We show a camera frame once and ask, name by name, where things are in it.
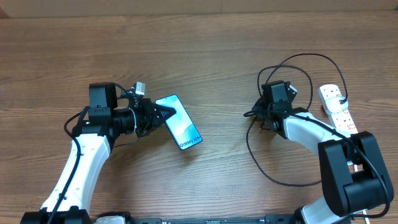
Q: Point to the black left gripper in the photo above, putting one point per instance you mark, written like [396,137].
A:
[148,109]

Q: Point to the Galaxy S24+ smartphone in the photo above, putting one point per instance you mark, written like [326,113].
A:
[180,124]

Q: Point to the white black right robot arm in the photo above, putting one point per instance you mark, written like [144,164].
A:
[353,173]

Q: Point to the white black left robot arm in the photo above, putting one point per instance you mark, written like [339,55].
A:
[112,111]

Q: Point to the white charger adapter plug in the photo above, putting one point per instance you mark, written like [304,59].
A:
[335,104]

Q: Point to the white power strip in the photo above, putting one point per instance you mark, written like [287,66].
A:
[338,113]

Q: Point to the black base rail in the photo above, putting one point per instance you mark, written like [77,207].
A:
[268,219]

